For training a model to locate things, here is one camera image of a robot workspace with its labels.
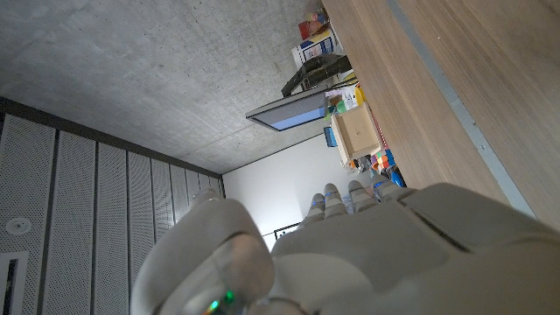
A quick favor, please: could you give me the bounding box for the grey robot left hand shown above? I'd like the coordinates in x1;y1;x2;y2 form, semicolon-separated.
129;172;560;315

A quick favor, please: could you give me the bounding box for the light wooden box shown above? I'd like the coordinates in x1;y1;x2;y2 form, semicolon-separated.
330;101;385;170

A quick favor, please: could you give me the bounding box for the black computer monitor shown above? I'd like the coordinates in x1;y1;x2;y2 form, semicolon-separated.
245;89;329;132

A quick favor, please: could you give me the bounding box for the grey tape border strip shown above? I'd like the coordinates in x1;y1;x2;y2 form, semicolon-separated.
384;0;537;220

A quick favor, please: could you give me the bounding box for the white canister blue label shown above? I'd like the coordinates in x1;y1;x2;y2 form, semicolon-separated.
290;28;347;70

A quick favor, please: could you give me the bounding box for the clear glass with items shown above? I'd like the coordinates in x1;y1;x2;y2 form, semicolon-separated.
304;10;330;39

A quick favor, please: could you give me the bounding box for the white round ceiling fixture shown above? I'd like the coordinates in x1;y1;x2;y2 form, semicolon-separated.
4;217;32;236

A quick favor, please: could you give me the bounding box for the black monitor stand frame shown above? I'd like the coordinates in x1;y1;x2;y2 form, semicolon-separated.
281;54;354;98

